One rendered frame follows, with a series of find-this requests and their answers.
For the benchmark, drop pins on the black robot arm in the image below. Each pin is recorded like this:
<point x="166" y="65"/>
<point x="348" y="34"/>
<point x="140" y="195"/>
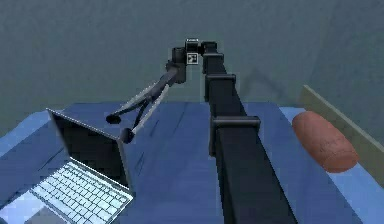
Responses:
<point x="246" y="173"/>

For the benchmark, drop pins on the reddish brown pillow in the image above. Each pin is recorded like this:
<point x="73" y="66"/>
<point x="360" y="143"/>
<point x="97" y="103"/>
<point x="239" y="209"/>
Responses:
<point x="325" y="141"/>

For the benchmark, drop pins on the silver laptop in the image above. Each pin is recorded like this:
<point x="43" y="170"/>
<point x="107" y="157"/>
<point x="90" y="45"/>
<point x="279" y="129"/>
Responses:
<point x="90" y="166"/>

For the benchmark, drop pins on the blue bed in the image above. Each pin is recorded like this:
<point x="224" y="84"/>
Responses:
<point x="173" y="166"/>

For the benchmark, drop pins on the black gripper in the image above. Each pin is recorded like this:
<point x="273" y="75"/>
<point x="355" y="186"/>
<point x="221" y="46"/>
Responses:
<point x="177" y="68"/>

